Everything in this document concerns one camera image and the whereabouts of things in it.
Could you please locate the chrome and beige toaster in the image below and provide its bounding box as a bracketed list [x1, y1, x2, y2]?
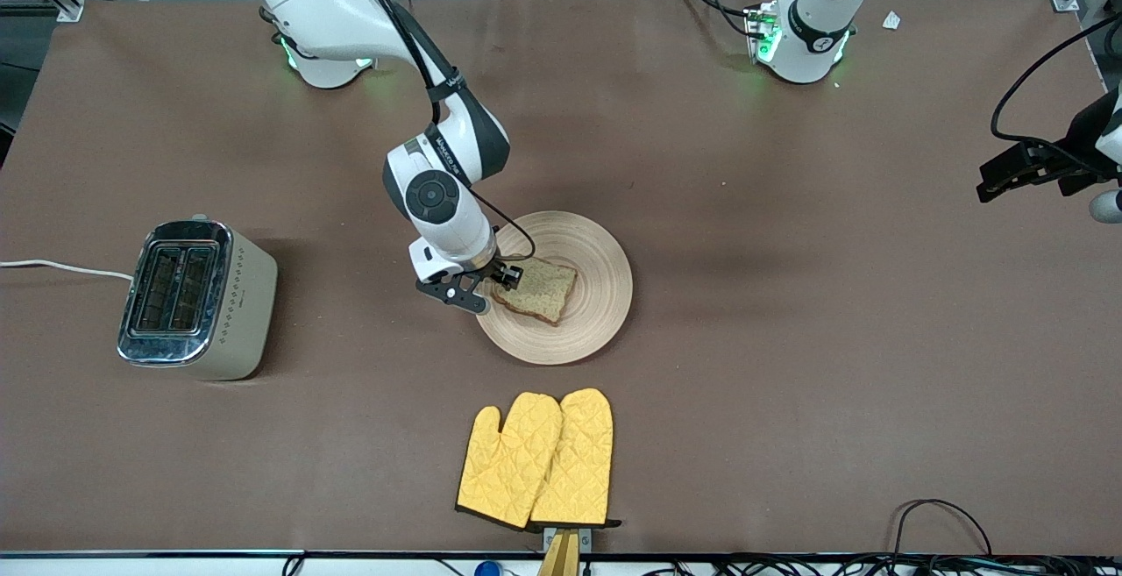
[117, 214, 279, 382]

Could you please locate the black cable bundle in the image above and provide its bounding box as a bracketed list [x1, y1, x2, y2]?
[701, 554, 1122, 576]

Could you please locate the round wooden plate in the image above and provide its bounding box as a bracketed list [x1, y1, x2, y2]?
[473, 210, 634, 366]

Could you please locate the grey metal bracket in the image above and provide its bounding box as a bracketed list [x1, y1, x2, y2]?
[543, 525, 593, 551]

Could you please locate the brown table cover sheet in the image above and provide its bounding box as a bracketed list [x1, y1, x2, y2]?
[0, 0, 1122, 557]

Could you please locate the yellow quilted oven mitt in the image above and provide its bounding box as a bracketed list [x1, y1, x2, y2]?
[529, 388, 621, 529]
[456, 392, 564, 530]

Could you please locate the white toaster power cable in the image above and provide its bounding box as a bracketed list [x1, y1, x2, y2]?
[0, 259, 134, 282]

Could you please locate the black looped cable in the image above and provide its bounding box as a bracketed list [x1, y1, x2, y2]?
[892, 499, 996, 559]

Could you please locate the brown bread slice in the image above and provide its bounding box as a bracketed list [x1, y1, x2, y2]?
[491, 258, 579, 326]

